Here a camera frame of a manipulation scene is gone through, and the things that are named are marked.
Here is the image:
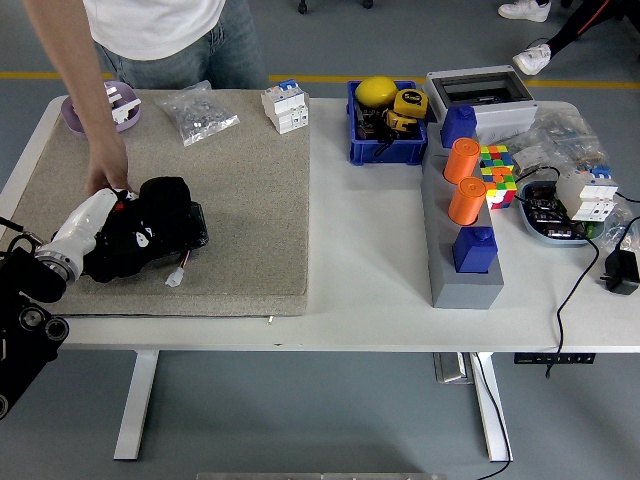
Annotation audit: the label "person's hand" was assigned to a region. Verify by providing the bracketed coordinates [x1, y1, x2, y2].
[85, 141, 136, 199]

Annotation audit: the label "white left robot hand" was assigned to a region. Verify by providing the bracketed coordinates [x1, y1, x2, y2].
[49, 187, 139, 284]

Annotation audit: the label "black plastic-wrapped panel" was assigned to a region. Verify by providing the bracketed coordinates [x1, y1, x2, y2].
[144, 200, 210, 264]

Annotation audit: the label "black desk control panel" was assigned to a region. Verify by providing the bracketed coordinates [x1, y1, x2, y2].
[513, 352, 597, 365]

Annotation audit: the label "purple oval bowl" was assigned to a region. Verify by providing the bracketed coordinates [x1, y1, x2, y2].
[60, 80, 143, 138]

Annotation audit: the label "clear bag of screws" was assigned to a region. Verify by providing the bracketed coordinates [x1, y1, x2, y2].
[154, 79, 240, 148]

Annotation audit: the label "grey-brown table mat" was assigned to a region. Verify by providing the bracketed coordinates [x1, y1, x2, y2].
[8, 88, 312, 318]

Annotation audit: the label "person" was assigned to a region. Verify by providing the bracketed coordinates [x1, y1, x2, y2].
[497, 0, 640, 77]
[82, 0, 269, 92]

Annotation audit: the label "white circuit breaker blue lever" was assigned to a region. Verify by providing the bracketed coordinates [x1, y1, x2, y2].
[260, 78, 311, 136]
[554, 164, 620, 223]

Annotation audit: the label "white table leg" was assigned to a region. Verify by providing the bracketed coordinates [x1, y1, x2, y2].
[112, 349, 161, 462]
[469, 352, 514, 463]

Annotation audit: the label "yellow round dome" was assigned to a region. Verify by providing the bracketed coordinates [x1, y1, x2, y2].
[354, 75, 398, 109]

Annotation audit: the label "blue plastic bin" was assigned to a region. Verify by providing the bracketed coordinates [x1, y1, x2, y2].
[344, 78, 429, 167]

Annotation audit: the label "small yellow black tool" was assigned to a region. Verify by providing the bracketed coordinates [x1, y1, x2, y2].
[383, 110, 414, 134]

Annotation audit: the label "yellow black tape measure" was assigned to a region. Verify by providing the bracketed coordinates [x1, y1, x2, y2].
[392, 88, 431, 121]

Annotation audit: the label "blue square peg block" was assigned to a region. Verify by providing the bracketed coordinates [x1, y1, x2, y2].
[439, 103, 478, 150]
[450, 225, 499, 275]

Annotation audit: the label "orange cylinder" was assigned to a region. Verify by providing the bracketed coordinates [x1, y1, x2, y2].
[446, 176, 488, 226]
[443, 137, 482, 185]

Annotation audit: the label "grey peg holder block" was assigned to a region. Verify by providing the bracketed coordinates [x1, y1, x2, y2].
[419, 148, 506, 310]

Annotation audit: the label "multicolour puzzle cube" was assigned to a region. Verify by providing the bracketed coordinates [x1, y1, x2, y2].
[478, 144, 519, 211]

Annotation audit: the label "light blue bowl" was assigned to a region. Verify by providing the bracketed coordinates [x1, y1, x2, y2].
[515, 179, 607, 248]

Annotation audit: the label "black electronic components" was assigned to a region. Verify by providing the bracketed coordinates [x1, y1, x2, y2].
[522, 183, 590, 239]

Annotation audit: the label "clear bags of small parts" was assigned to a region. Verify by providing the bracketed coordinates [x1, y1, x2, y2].
[513, 106, 603, 172]

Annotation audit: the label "clear plastic bag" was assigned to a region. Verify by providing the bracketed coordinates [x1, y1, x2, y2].
[597, 192, 640, 253]

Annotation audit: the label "black power adapter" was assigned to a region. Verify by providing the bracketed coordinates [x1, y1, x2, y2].
[598, 248, 640, 296]

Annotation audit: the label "white connector with red wires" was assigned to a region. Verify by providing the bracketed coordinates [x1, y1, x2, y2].
[164, 248, 193, 288]

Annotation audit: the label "grey metal bracket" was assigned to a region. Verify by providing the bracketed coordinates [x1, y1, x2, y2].
[432, 352, 476, 385]

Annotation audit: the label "grey electrical enclosure box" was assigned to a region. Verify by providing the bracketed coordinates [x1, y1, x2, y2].
[424, 66, 539, 142]

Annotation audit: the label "black cable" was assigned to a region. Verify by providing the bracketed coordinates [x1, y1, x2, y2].
[513, 165, 601, 379]
[469, 352, 513, 480]

